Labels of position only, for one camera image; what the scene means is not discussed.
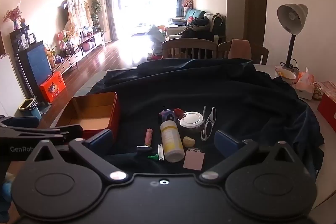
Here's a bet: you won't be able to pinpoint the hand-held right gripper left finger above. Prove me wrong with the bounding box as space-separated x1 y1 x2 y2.
25 129 128 182

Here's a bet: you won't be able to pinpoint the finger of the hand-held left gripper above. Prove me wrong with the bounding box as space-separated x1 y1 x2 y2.
0 132 67 161
0 116 83 139

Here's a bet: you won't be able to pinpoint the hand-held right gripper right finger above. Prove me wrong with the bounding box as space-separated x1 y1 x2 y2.
199 130 306 182

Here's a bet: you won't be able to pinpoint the white glasses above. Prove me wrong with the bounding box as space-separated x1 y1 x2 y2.
201 106 217 141

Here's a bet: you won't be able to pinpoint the red tin box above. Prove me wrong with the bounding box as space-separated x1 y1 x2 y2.
56 92 120 139

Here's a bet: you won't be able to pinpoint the cream round object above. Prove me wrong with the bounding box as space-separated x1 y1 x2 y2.
183 136 196 148

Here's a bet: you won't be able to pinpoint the pink square box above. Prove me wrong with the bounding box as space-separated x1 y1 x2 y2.
183 152 205 170

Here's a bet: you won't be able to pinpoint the pink cylinder tube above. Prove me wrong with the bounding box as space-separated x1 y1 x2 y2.
145 128 154 146

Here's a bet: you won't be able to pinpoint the white bottle yellow label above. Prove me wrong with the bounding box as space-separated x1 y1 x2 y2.
160 120 185 163

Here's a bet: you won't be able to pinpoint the purple toy figure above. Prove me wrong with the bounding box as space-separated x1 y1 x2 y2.
159 107 176 124

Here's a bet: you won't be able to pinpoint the person's left hand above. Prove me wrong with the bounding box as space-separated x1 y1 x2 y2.
0 173 14 214

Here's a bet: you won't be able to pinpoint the blue trash bin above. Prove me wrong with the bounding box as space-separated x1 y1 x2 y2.
18 98 42 121

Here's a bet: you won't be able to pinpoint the orange gift box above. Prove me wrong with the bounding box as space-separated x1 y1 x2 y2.
39 71 66 103

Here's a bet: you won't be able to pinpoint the dark blue cloth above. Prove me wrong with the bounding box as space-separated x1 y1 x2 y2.
88 58 324 177

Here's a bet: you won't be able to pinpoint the black cabinet blue front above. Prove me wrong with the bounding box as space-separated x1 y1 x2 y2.
10 26 53 104

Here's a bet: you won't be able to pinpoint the low white tv cabinet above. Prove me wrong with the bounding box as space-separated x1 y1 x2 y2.
51 31 106 75

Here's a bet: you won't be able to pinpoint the white bowl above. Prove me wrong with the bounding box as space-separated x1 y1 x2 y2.
275 67 299 84

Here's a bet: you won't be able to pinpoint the pink cloth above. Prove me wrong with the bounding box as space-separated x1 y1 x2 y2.
228 39 252 61

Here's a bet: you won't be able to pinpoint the wooden chair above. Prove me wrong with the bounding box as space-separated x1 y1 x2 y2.
218 40 269 65
161 38 218 60

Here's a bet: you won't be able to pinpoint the orange tissue pack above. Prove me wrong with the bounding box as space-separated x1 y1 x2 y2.
296 71 316 100

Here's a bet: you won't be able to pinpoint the patterned box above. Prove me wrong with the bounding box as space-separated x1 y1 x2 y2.
313 81 336 99

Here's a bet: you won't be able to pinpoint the dark clothes pile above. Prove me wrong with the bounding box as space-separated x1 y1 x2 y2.
178 16 215 42

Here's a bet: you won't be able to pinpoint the green potted plant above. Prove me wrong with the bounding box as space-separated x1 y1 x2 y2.
91 0 105 33

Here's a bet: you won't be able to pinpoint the white standing air conditioner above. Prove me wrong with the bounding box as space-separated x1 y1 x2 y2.
94 0 108 44

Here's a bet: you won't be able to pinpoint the pink flowers in vase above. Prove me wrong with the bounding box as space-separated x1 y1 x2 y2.
3 6 23 30

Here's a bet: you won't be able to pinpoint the teal sofa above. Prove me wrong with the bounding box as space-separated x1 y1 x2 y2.
166 8 226 43

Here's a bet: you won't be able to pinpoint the grey desk lamp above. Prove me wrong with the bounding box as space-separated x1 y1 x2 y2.
277 4 309 70

